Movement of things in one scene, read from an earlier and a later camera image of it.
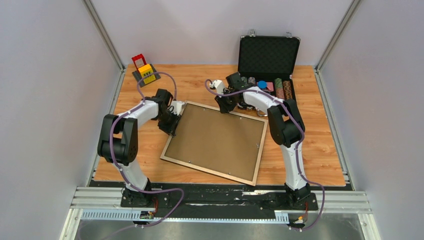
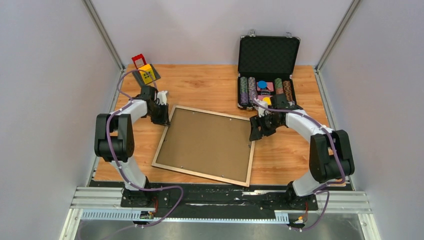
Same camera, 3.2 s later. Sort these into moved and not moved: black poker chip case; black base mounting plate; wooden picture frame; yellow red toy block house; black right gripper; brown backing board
Moved: black right gripper; wooden picture frame
Not moved: yellow red toy block house; black poker chip case; black base mounting plate; brown backing board
